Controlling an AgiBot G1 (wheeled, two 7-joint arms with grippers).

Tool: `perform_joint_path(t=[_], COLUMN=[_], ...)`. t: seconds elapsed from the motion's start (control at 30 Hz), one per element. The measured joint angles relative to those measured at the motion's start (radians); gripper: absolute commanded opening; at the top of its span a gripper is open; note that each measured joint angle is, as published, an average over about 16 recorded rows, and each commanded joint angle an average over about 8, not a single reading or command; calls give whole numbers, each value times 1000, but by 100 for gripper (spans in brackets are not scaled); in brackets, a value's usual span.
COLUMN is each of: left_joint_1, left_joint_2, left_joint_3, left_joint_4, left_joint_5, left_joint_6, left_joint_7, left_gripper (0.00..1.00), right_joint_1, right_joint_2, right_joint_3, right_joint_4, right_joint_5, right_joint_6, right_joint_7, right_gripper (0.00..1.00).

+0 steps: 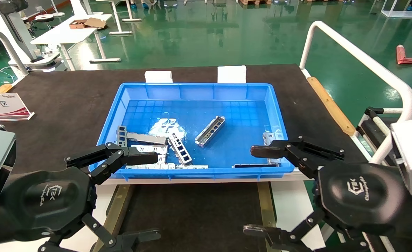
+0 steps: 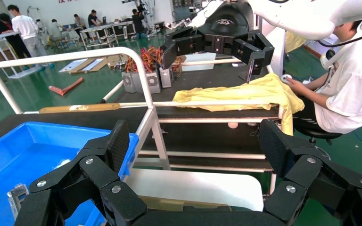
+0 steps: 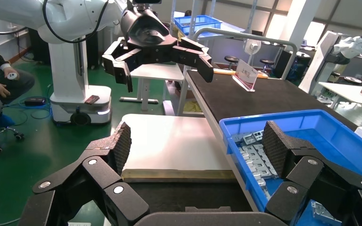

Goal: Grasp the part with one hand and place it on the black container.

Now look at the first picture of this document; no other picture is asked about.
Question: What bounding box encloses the white background table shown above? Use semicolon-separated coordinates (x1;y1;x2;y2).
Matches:
30;14;121;71

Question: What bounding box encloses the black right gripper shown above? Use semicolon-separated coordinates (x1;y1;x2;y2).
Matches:
243;136;412;252

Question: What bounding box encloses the grey tubular railing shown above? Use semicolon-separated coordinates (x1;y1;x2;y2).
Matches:
0;29;29;78

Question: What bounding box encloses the blue plastic bin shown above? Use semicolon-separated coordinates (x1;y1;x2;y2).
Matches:
89;83;295;181

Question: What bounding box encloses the white foam block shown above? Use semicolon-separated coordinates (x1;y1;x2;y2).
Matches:
217;65;247;84
145;71;173;83

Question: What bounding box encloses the stack of grey metal clips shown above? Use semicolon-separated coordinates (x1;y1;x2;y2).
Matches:
263;132;284;165

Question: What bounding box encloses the acrylic sign with red print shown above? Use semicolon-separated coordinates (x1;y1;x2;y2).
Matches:
0;92;35;122

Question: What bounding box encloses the black clamp bracket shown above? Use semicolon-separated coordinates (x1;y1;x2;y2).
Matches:
356;107;399;160

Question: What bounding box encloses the grey slotted metal bracket part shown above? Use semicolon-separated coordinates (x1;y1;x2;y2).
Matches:
195;115;226;148
167;133;193;165

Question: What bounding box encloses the upright grey metal bracket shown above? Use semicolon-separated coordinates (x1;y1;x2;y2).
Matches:
117;126;128;147

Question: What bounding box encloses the open cardboard box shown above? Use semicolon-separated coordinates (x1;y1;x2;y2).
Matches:
69;17;107;29

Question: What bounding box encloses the white tubular railing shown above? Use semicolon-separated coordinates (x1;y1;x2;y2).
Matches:
299;20;412;165

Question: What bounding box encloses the long wooden edge strip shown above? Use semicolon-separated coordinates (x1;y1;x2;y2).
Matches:
307;76;356;137

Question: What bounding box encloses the white table frame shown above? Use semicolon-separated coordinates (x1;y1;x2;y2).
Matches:
96;0;143;36

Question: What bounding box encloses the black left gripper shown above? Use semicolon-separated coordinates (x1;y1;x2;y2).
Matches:
0;142;161;252

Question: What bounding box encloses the white background machine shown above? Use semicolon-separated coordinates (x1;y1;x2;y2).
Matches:
0;0;62;72

